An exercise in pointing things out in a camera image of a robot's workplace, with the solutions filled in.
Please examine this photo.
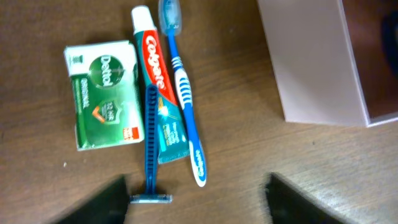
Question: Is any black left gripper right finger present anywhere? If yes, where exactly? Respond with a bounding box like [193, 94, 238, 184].
[264, 172, 348, 224]

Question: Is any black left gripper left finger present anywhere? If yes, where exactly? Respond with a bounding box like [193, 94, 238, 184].
[51, 175, 130, 224]

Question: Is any blue white toothbrush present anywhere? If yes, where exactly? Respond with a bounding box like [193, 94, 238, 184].
[158, 0, 208, 187]

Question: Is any teal Listerine mouthwash bottle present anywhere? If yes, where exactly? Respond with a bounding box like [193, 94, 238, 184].
[381, 11, 397, 77]

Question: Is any green Dettol soap pack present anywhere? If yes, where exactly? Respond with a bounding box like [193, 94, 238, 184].
[63, 40, 145, 151]

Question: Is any Colgate toothpaste tube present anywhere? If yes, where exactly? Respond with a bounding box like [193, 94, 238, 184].
[131, 5, 190, 164]

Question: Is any blue disposable razor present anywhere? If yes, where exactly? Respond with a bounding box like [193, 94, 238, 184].
[130, 85, 174, 204]

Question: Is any pink white open box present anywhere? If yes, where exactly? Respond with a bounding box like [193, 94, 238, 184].
[258, 0, 397, 128]

